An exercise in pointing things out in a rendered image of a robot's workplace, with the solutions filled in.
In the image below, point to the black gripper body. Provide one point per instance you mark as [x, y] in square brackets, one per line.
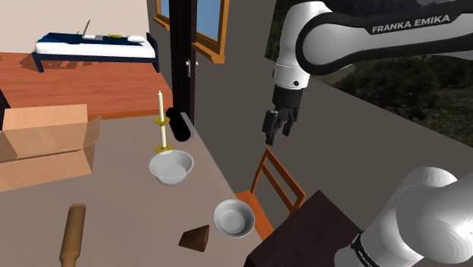
[286, 99]

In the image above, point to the shallow white bowl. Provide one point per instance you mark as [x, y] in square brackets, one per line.
[233, 218]

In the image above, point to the open cardboard box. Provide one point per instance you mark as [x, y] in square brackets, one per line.
[44, 144]

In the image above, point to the deep white bowl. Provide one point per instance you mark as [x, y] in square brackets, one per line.
[171, 167]

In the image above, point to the orange wooden chair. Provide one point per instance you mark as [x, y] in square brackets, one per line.
[275, 188]

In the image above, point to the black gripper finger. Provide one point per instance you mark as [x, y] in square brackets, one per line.
[290, 122]
[271, 125]

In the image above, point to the wooden framed window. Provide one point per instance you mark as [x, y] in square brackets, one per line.
[207, 26]

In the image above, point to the brown wooden wedge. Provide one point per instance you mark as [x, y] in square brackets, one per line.
[196, 238]

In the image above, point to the white candle on brass holder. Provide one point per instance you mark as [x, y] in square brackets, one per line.
[161, 124]

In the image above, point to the black cylinder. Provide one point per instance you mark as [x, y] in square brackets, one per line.
[178, 124]

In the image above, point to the wooden rolling pin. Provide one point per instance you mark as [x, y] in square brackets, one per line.
[72, 236]

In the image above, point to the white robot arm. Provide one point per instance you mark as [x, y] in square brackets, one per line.
[325, 40]

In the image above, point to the dark door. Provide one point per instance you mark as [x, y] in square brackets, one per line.
[183, 55]

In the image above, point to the blue bed with white mattress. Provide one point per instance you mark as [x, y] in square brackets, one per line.
[96, 48]

